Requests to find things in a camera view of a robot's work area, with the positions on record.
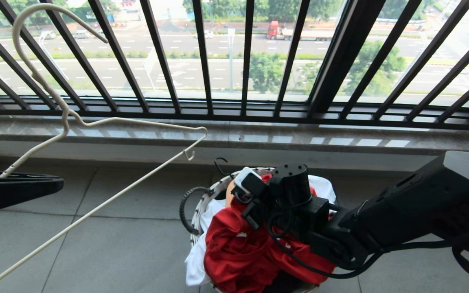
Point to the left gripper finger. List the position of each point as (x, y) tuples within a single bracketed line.
[(10, 189)]

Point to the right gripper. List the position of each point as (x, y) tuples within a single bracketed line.
[(264, 207)]

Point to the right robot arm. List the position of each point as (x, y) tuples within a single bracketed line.
[(401, 211)]

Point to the peach garment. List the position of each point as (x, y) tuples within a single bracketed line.
[(229, 195)]

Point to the red garment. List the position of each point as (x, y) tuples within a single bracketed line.
[(234, 252)]

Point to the white woven laundry basket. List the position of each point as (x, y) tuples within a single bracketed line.
[(208, 199)]

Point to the black hanger hook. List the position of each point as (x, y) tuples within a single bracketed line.
[(218, 167)]

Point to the white garment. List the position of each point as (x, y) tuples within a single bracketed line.
[(196, 260)]

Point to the grey stone window sill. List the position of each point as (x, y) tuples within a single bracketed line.
[(259, 138)]

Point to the black metal window railing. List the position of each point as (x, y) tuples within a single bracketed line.
[(218, 110)]

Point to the red truck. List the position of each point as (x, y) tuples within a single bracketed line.
[(275, 30)]

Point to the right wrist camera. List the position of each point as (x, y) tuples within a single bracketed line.
[(244, 179)]

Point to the black window frame post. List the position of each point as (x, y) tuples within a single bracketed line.
[(336, 61)]

